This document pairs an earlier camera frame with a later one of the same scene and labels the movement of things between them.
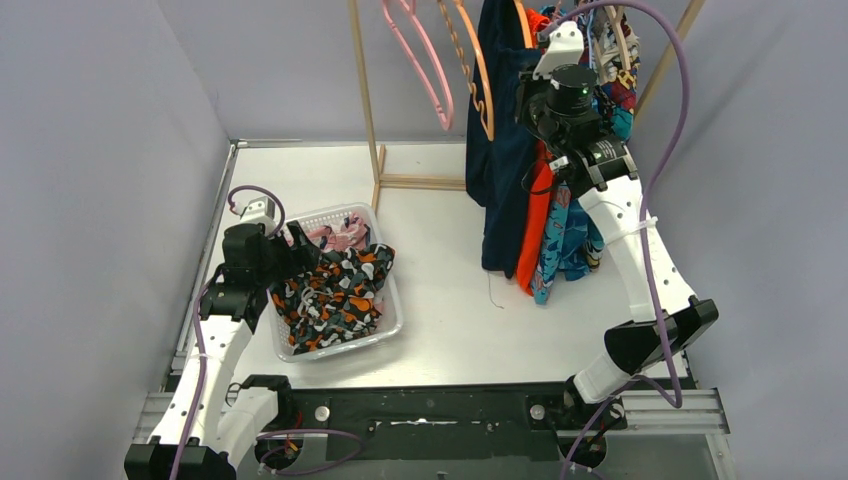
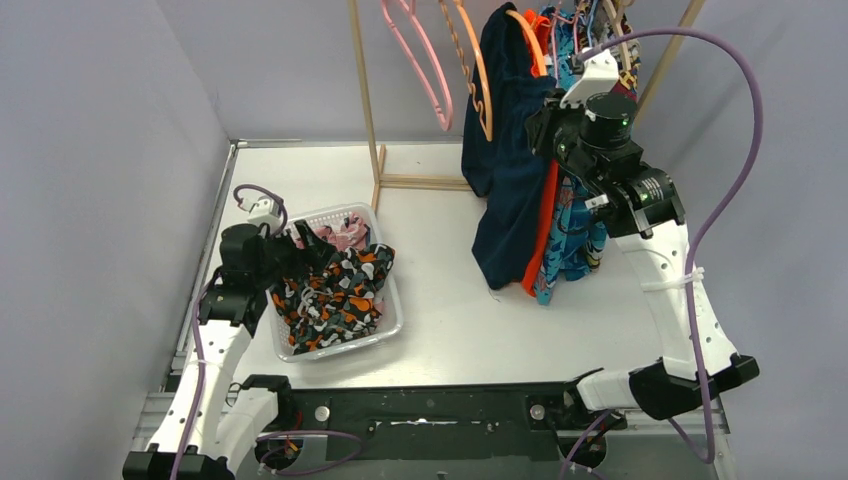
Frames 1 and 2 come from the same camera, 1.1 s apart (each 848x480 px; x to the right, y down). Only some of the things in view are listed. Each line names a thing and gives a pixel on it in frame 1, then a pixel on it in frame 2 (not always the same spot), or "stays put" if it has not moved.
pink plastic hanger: [411, 6] stays put
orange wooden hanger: [463, 8] stays put
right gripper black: [529, 85] to [541, 124]
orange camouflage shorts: [334, 298] stays put
